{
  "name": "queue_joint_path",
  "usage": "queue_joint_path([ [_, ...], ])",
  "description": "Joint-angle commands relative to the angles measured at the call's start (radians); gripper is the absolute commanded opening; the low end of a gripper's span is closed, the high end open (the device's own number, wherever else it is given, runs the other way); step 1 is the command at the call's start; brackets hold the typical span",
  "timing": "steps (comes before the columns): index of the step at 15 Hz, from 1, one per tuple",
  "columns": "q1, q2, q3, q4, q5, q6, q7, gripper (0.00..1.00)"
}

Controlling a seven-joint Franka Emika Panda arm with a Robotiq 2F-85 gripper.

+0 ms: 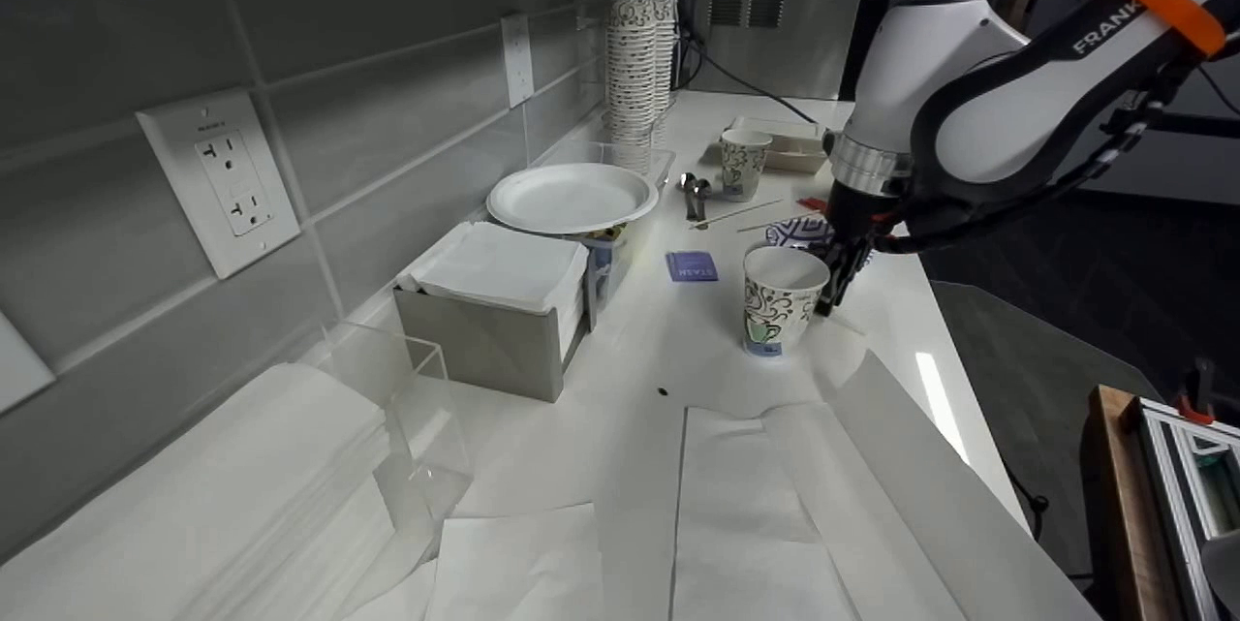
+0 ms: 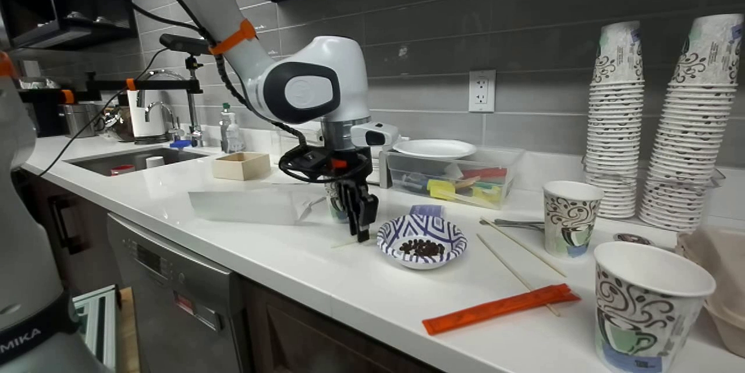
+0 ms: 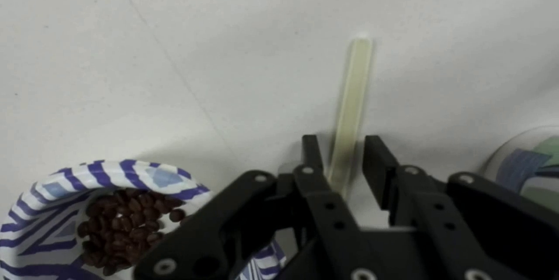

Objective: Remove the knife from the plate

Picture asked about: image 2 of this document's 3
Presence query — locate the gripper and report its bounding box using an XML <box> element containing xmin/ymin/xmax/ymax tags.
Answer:
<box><xmin>322</xmin><ymin>149</ymin><xmax>379</xmax><ymax>243</ymax></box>

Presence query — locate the white plate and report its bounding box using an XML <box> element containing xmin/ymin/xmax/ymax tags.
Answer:
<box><xmin>393</xmin><ymin>139</ymin><xmax>478</xmax><ymax>160</ymax></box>

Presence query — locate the patterned paper cup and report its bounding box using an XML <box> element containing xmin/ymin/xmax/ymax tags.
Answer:
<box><xmin>324</xmin><ymin>181</ymin><xmax>350</xmax><ymax>224</ymax></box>
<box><xmin>542</xmin><ymin>180</ymin><xmax>605</xmax><ymax>259</ymax></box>
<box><xmin>593</xmin><ymin>241</ymin><xmax>717</xmax><ymax>373</ymax></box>

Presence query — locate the blue patterned paper bowl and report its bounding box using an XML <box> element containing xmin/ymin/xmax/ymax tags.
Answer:
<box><xmin>377</xmin><ymin>214</ymin><xmax>468</xmax><ymax>271</ymax></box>

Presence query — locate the clear plastic box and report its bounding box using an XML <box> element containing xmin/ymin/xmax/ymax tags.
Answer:
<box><xmin>381</xmin><ymin>147</ymin><xmax>525</xmax><ymax>211</ymax></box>

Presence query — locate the heap of coffee beans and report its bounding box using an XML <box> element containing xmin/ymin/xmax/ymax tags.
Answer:
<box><xmin>399</xmin><ymin>238</ymin><xmax>446</xmax><ymax>259</ymax></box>

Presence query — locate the heap of coloured packets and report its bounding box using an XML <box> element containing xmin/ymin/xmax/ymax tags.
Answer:
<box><xmin>402</xmin><ymin>166</ymin><xmax>508</xmax><ymax>207</ymax></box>

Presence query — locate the small wooden box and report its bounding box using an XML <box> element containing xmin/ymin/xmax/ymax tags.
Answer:
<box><xmin>211</xmin><ymin>151</ymin><xmax>272</xmax><ymax>182</ymax></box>

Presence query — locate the dark cabinet door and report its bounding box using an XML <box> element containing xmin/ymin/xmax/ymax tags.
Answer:
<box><xmin>243</xmin><ymin>278</ymin><xmax>446</xmax><ymax>373</ymax></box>
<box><xmin>12</xmin><ymin>168</ymin><xmax>112</xmax><ymax>299</ymax></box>

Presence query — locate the clear soap bottle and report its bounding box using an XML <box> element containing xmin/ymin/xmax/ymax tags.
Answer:
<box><xmin>219</xmin><ymin>102</ymin><xmax>246</xmax><ymax>154</ymax></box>

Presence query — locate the wooden skewer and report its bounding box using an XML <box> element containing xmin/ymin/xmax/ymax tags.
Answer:
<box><xmin>480</xmin><ymin>219</ymin><xmax>567</xmax><ymax>278</ymax></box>
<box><xmin>477</xmin><ymin>234</ymin><xmax>562</xmax><ymax>318</ymax></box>

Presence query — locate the orange paper sleeve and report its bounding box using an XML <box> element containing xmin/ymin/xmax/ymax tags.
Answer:
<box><xmin>421</xmin><ymin>283</ymin><xmax>581</xmax><ymax>336</ymax></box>

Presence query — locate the tall metal tap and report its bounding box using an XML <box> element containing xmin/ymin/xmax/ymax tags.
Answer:
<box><xmin>136</xmin><ymin>68</ymin><xmax>204</xmax><ymax>148</ymax></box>

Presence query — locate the dishwasher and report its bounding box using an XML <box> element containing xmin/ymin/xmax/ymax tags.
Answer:
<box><xmin>106</xmin><ymin>212</ymin><xmax>246</xmax><ymax>373</ymax></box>

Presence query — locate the small metal tap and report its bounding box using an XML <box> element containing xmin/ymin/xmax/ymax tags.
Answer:
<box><xmin>144</xmin><ymin>101</ymin><xmax>179</xmax><ymax>136</ymax></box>

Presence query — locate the sink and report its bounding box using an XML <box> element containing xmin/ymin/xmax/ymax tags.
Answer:
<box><xmin>63</xmin><ymin>145</ymin><xmax>211</xmax><ymax>177</ymax></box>

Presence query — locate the white jug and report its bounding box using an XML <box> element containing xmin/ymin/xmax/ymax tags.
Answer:
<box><xmin>126</xmin><ymin>88</ymin><xmax>167</xmax><ymax>140</ymax></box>

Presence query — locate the metal kettle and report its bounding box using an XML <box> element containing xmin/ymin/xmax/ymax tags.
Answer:
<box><xmin>104</xmin><ymin>105</ymin><xmax>136</xmax><ymax>143</ymax></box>

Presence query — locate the stack of paper cups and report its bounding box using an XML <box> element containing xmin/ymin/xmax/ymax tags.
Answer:
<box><xmin>638</xmin><ymin>13</ymin><xmax>745</xmax><ymax>232</ymax></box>
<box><xmin>584</xmin><ymin>20</ymin><xmax>646</xmax><ymax>220</ymax></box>

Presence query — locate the metal pot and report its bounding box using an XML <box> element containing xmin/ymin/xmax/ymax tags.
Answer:
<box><xmin>58</xmin><ymin>102</ymin><xmax>105</xmax><ymax>138</ymax></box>

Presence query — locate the beige pulp container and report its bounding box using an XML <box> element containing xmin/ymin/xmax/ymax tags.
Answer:
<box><xmin>675</xmin><ymin>228</ymin><xmax>745</xmax><ymax>359</ymax></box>

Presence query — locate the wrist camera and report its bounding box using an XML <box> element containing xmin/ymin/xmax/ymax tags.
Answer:
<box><xmin>289</xmin><ymin>147</ymin><xmax>334</xmax><ymax>175</ymax></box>

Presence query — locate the wall socket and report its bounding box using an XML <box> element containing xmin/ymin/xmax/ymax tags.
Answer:
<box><xmin>469</xmin><ymin>69</ymin><xmax>497</xmax><ymax>114</ymax></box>

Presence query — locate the camera on mount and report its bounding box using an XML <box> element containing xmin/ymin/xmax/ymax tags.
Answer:
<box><xmin>16</xmin><ymin>33</ymin><xmax>211</xmax><ymax>148</ymax></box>

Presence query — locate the black cable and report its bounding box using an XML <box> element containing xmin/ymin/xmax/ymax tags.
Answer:
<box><xmin>37</xmin><ymin>47</ymin><xmax>171</xmax><ymax>179</ymax></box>

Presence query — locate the black cabinet door handle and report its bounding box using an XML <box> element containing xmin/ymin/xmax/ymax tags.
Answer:
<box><xmin>49</xmin><ymin>193</ymin><xmax>83</xmax><ymax>255</ymax></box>

